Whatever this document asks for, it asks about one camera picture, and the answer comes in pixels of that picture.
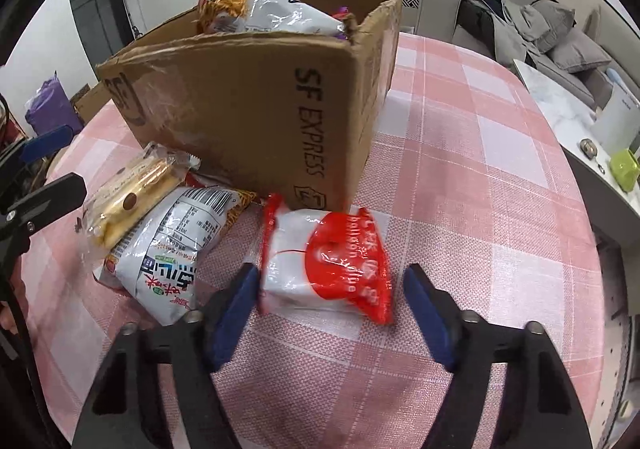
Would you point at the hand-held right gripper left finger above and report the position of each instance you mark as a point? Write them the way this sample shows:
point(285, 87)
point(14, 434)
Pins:
point(232, 319)

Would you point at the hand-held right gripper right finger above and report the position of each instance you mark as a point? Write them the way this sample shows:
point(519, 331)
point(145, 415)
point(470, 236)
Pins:
point(430, 319)

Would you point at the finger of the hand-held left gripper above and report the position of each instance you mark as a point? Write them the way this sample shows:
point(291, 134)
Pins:
point(55, 196)
point(47, 141)

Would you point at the yellow bread packet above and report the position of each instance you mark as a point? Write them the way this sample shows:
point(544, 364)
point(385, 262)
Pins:
point(130, 194)

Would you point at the white noodle snack packet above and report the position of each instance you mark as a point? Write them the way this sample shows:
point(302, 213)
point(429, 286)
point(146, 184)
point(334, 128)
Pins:
point(170, 249)
point(270, 11)

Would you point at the red and white packet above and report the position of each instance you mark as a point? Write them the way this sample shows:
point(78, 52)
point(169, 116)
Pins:
point(325, 269)

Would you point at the brown cardboard box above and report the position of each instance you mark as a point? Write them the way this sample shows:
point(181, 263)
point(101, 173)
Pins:
point(250, 104)

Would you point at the purple snack packet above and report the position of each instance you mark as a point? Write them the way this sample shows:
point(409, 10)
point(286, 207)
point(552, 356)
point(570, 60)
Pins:
point(347, 21)

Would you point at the person's left hand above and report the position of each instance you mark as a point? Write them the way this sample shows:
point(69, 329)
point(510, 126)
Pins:
point(6, 316)

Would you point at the purple bag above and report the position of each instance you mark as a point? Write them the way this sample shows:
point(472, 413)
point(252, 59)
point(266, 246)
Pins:
point(50, 109)

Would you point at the cardboard box on floor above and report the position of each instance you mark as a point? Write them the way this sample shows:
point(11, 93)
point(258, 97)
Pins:
point(90, 101)

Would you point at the pink checked tablecloth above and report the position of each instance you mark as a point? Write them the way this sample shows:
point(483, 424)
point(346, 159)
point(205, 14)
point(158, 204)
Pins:
point(450, 179)

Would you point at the metal tea strainer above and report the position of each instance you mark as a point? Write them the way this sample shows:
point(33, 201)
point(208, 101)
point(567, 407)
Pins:
point(589, 149)

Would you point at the small green container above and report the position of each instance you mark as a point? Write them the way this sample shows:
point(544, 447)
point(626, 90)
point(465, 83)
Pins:
point(627, 171)

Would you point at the marble coffee table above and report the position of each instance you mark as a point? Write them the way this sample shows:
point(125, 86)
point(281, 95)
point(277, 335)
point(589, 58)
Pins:
point(555, 99)

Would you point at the white electric kettle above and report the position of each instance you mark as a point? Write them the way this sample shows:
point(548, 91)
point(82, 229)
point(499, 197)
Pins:
point(620, 119)

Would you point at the dark jacket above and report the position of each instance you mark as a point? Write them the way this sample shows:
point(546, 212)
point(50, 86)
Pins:
point(480, 19)

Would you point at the grey cushion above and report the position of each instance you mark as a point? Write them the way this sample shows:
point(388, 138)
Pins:
point(550, 24)
point(580, 54)

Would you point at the grey sofa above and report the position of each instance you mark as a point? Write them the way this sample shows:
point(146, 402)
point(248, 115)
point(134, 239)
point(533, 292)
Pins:
point(435, 9)

